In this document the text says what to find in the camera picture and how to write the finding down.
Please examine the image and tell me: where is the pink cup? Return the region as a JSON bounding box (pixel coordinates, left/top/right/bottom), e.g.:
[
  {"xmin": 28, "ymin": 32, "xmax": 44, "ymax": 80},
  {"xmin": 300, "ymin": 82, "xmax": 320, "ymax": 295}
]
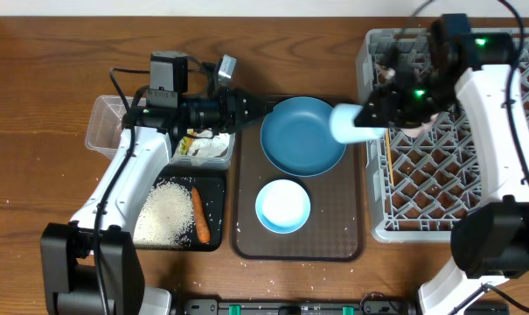
[{"xmin": 375, "ymin": 64, "xmax": 439, "ymax": 138}]

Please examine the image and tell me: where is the green yellow snack wrapper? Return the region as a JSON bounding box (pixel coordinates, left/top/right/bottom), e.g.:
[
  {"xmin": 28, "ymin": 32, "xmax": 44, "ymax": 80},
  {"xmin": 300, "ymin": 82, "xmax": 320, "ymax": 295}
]
[{"xmin": 178, "ymin": 136, "xmax": 193, "ymax": 155}]

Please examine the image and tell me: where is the wooden chopstick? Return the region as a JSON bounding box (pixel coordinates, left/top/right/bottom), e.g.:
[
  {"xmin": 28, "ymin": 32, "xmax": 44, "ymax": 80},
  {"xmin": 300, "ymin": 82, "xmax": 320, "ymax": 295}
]
[{"xmin": 385, "ymin": 129, "xmax": 394, "ymax": 186}]

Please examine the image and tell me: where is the white tissue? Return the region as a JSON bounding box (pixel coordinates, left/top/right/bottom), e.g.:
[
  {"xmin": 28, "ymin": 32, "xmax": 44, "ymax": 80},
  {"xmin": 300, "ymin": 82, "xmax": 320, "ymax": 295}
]
[{"xmin": 187, "ymin": 130, "xmax": 231, "ymax": 158}]

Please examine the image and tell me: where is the light blue cup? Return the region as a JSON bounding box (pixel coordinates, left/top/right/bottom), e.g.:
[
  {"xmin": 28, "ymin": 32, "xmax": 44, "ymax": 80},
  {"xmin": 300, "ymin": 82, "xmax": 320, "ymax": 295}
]
[{"xmin": 329, "ymin": 103, "xmax": 386, "ymax": 144}]

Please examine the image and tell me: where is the light blue bowl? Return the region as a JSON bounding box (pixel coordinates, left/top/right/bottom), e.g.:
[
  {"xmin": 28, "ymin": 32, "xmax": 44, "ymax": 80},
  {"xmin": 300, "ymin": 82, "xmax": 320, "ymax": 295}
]
[{"xmin": 254, "ymin": 179, "xmax": 311, "ymax": 235}]

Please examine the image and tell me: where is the white rice pile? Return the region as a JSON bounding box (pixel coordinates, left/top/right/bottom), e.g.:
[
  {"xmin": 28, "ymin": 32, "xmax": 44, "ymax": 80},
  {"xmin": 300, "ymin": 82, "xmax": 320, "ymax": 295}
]
[{"xmin": 133, "ymin": 182, "xmax": 194, "ymax": 249}]

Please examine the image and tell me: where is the orange carrot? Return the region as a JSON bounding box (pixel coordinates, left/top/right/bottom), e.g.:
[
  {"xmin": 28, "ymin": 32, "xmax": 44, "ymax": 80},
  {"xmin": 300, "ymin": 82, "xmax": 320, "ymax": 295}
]
[{"xmin": 191, "ymin": 187, "xmax": 211, "ymax": 244}]

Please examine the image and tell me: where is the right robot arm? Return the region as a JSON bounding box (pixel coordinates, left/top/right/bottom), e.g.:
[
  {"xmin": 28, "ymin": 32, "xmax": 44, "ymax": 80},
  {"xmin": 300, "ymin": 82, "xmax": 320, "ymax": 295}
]
[{"xmin": 352, "ymin": 31, "xmax": 529, "ymax": 314}]

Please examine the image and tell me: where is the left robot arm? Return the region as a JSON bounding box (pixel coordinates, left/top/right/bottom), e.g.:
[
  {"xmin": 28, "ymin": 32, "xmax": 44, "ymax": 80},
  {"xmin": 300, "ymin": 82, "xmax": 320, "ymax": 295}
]
[{"xmin": 40, "ymin": 86, "xmax": 273, "ymax": 314}]

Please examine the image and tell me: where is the grey dishwasher rack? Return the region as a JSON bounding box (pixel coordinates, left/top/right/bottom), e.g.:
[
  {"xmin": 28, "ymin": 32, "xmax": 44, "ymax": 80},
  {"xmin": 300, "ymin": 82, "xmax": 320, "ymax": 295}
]
[{"xmin": 356, "ymin": 28, "xmax": 529, "ymax": 243}]

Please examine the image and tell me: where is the dark blue plate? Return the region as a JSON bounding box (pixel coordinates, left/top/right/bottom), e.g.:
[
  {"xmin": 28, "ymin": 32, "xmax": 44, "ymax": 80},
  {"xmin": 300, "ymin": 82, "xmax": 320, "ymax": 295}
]
[{"xmin": 261, "ymin": 96, "xmax": 346, "ymax": 177}]

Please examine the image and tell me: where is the clear plastic bin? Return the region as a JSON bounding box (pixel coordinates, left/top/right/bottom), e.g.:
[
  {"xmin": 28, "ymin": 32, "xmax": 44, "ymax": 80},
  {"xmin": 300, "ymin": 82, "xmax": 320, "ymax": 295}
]
[{"xmin": 85, "ymin": 95, "xmax": 235, "ymax": 170}]

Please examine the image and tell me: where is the black tray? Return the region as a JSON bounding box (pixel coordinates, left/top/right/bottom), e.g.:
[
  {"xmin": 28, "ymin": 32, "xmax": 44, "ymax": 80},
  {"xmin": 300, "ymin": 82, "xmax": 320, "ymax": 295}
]
[{"xmin": 135, "ymin": 166, "xmax": 226, "ymax": 252}]

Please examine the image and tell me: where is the brown serving tray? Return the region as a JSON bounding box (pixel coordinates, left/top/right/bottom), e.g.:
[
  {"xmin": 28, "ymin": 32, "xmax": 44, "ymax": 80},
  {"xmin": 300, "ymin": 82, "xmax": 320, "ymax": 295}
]
[{"xmin": 231, "ymin": 96, "xmax": 365, "ymax": 262}]

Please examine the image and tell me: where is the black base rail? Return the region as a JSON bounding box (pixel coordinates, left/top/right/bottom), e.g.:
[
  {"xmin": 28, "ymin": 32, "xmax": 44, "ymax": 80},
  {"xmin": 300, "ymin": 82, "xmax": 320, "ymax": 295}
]
[{"xmin": 172, "ymin": 299, "xmax": 419, "ymax": 315}]

